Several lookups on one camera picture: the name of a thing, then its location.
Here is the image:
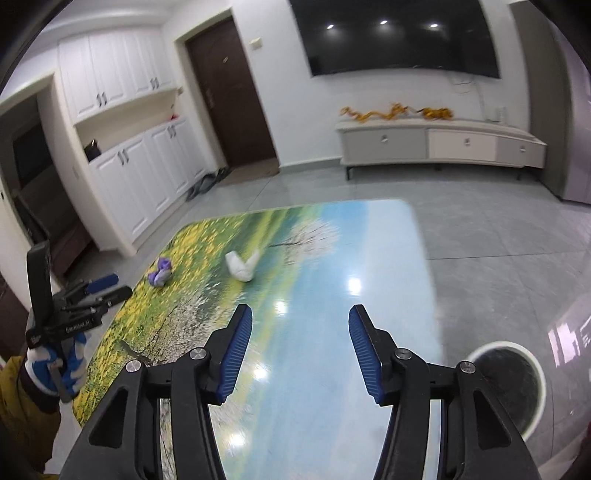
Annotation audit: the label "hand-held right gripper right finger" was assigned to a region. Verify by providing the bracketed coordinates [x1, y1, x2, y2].
[348, 304, 543, 480]

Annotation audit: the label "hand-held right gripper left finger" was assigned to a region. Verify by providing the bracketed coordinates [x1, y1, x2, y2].
[60, 304, 254, 480]

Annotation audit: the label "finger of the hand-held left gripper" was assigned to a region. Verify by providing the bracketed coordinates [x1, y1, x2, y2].
[69, 274, 120, 297]
[90, 285, 134, 309]

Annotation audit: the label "white round bin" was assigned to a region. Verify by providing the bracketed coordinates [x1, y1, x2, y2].
[462, 340, 547, 439]

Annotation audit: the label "person's left forearm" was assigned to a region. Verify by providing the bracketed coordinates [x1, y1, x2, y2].
[0, 355, 63, 476]

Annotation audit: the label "person's left hand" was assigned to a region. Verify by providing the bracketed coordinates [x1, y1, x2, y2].
[23, 332, 88, 404]

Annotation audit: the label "small purple wrapper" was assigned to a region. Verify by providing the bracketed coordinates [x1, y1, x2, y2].
[148, 257, 174, 289]

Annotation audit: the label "white built-in cupboard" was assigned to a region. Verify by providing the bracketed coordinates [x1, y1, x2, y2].
[58, 28, 220, 245]

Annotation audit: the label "dark slippers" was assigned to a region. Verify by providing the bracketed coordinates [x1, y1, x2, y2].
[185, 168, 232, 201]

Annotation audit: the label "white television cabinet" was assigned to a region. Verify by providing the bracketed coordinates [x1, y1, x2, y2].
[335, 116, 548, 181]

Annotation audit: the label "dark brown door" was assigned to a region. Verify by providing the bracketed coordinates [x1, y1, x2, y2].
[185, 18, 280, 169]

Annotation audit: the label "golden dragon ornament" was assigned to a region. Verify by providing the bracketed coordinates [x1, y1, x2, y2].
[341, 104, 416, 124]

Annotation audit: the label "grey refrigerator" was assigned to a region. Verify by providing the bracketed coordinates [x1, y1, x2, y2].
[512, 0, 591, 204]

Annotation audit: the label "black wall television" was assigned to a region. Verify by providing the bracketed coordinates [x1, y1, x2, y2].
[288, 0, 502, 79]

